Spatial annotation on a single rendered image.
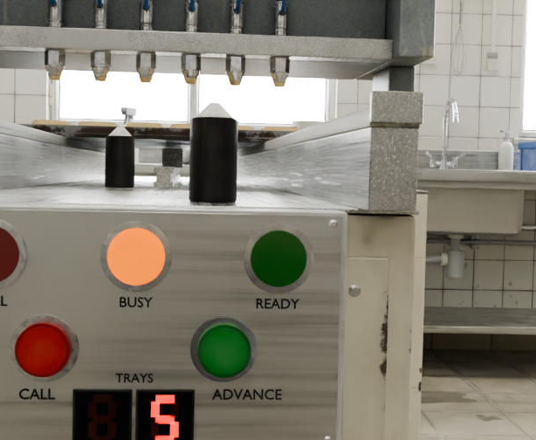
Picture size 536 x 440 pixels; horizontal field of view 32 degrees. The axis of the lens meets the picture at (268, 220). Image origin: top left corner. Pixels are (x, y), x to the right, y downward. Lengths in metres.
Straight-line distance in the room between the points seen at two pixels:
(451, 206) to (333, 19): 2.71
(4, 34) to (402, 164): 0.86
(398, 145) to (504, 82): 4.20
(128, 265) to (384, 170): 0.15
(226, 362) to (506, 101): 4.25
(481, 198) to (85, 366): 3.57
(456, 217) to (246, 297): 3.51
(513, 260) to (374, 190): 4.23
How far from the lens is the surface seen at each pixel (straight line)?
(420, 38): 1.29
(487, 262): 4.71
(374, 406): 0.58
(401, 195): 0.54
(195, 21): 1.31
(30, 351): 0.53
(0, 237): 0.53
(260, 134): 1.23
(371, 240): 0.57
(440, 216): 4.01
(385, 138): 0.53
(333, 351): 0.54
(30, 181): 0.98
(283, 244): 0.52
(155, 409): 0.54
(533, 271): 4.79
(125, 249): 0.52
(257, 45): 1.29
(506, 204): 4.08
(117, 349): 0.53
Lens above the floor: 0.86
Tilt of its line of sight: 3 degrees down
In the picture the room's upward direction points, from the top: 1 degrees clockwise
